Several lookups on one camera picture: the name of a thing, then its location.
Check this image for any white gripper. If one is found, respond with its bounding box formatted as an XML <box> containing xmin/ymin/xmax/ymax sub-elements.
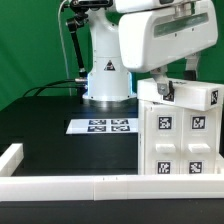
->
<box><xmin>118</xmin><ymin>0</ymin><xmax>218</xmax><ymax>96</ymax></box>

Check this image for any white cabinet top block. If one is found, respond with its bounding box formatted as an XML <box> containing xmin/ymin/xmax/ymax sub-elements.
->
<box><xmin>137</xmin><ymin>78</ymin><xmax>224</xmax><ymax>111</ymax></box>

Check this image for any white cabinet door panel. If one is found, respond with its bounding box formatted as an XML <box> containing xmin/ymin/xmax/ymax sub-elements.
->
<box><xmin>180</xmin><ymin>108</ymin><xmax>220</xmax><ymax>174</ymax></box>
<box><xmin>145</xmin><ymin>104</ymin><xmax>183</xmax><ymax>174</ymax></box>

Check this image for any white cabinet body box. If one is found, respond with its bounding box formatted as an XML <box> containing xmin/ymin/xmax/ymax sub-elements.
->
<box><xmin>138</xmin><ymin>100</ymin><xmax>222</xmax><ymax>175</ymax></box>

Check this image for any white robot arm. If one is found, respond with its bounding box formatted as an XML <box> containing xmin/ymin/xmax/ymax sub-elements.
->
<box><xmin>83</xmin><ymin>0</ymin><xmax>218</xmax><ymax>104</ymax></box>

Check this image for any white marker base plate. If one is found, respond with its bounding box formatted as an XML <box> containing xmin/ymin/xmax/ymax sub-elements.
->
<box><xmin>66</xmin><ymin>118</ymin><xmax>138</xmax><ymax>134</ymax></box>

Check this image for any white U-shaped fence frame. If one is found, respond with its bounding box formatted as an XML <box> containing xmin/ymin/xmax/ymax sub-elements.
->
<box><xmin>0</xmin><ymin>143</ymin><xmax>224</xmax><ymax>202</ymax></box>

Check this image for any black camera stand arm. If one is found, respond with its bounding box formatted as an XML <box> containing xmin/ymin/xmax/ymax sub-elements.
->
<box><xmin>63</xmin><ymin>0</ymin><xmax>114</xmax><ymax>84</ymax></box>

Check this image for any black cable bundle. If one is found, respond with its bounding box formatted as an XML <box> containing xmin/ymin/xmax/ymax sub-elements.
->
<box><xmin>22</xmin><ymin>78</ymin><xmax>88</xmax><ymax>98</ymax></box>

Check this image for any white hanging cable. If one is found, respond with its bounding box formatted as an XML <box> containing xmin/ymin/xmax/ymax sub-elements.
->
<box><xmin>57</xmin><ymin>0</ymin><xmax>73</xmax><ymax>97</ymax></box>

